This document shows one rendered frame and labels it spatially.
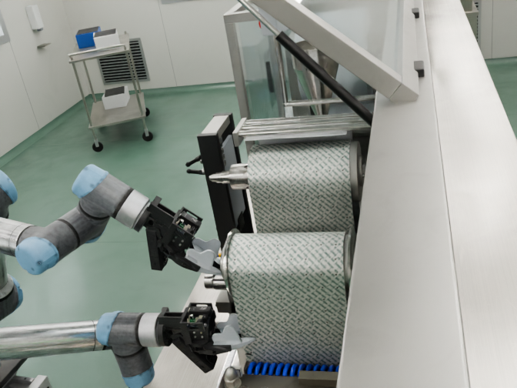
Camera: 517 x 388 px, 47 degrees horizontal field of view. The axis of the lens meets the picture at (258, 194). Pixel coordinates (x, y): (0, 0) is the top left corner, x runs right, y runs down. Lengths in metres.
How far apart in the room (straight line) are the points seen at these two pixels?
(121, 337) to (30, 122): 5.50
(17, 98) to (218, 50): 2.23
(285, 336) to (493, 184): 0.53
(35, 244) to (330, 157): 0.65
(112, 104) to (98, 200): 4.96
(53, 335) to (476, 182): 1.00
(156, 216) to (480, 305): 0.70
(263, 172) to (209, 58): 5.75
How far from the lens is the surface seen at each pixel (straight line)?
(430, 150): 0.70
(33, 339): 1.50
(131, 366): 1.44
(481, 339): 0.76
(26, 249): 1.27
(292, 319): 1.26
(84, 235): 1.32
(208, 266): 1.28
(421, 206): 0.59
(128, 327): 1.38
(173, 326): 1.34
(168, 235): 1.25
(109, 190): 1.26
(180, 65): 7.22
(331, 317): 1.24
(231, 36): 2.10
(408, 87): 0.86
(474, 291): 0.83
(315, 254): 1.18
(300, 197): 1.37
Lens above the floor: 1.94
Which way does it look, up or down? 26 degrees down
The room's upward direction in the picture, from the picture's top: 10 degrees counter-clockwise
